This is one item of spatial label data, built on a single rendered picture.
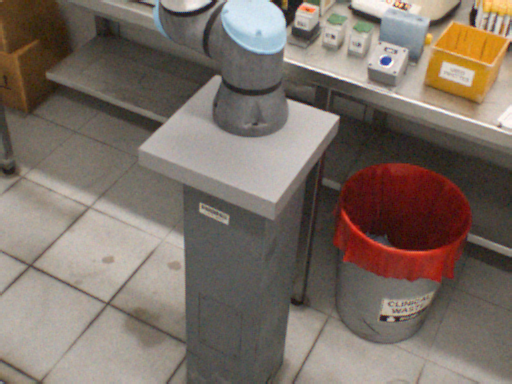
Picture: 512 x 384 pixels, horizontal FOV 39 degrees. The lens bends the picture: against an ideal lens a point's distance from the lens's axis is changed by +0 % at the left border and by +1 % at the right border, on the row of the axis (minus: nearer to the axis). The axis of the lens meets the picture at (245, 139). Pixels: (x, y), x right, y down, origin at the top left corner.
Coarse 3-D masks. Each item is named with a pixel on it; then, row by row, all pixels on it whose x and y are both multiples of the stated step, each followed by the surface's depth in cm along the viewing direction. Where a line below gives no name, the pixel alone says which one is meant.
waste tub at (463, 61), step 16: (448, 32) 163; (464, 32) 163; (480, 32) 161; (432, 48) 155; (448, 48) 167; (464, 48) 165; (480, 48) 163; (496, 48) 161; (432, 64) 157; (448, 64) 155; (464, 64) 153; (480, 64) 151; (496, 64) 155; (432, 80) 159; (448, 80) 157; (464, 80) 155; (480, 80) 153; (464, 96) 157; (480, 96) 155
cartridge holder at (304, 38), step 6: (294, 24) 172; (318, 24) 173; (294, 30) 172; (300, 30) 171; (306, 30) 170; (312, 30) 171; (318, 30) 174; (288, 36) 172; (294, 36) 172; (300, 36) 172; (306, 36) 171; (312, 36) 172; (288, 42) 172; (294, 42) 171; (300, 42) 171; (306, 42) 170; (312, 42) 173
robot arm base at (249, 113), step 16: (224, 80) 136; (224, 96) 137; (240, 96) 134; (256, 96) 134; (272, 96) 136; (224, 112) 137; (240, 112) 136; (256, 112) 136; (272, 112) 137; (224, 128) 139; (240, 128) 137; (256, 128) 137; (272, 128) 138
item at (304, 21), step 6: (306, 6) 171; (312, 6) 171; (300, 12) 170; (306, 12) 169; (312, 12) 169; (318, 12) 171; (300, 18) 170; (306, 18) 169; (312, 18) 169; (300, 24) 170; (306, 24) 170; (312, 24) 171
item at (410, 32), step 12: (396, 12) 165; (384, 24) 166; (396, 24) 164; (408, 24) 163; (420, 24) 162; (384, 36) 167; (396, 36) 166; (408, 36) 165; (420, 36) 163; (408, 48) 166; (420, 48) 165; (408, 60) 167
